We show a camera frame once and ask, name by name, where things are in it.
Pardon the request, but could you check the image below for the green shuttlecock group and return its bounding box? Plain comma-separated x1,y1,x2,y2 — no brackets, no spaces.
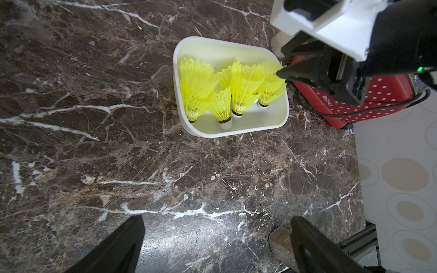
257,62,286,108
178,58,219,124

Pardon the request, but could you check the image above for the white storage box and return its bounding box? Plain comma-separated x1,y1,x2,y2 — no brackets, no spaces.
173,36,289,138

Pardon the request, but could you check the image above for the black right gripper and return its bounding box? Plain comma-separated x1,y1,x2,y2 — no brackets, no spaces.
282,1,437,89

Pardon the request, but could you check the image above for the metal lidded shaker jar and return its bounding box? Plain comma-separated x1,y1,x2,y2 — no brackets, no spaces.
269,227,299,273

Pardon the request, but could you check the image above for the red dotted toaster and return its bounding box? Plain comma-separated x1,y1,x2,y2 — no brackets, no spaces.
276,53,420,129

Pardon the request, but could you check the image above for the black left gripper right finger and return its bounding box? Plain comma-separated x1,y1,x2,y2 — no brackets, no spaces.
290,216,368,273

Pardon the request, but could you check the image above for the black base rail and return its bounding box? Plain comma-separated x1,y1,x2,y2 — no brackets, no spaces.
337,222,379,257

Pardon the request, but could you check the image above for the black toaster power cable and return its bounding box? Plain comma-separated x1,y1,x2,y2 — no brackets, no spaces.
295,86,431,118

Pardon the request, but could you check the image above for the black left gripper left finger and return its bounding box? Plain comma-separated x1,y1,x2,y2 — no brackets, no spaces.
66,215,145,273

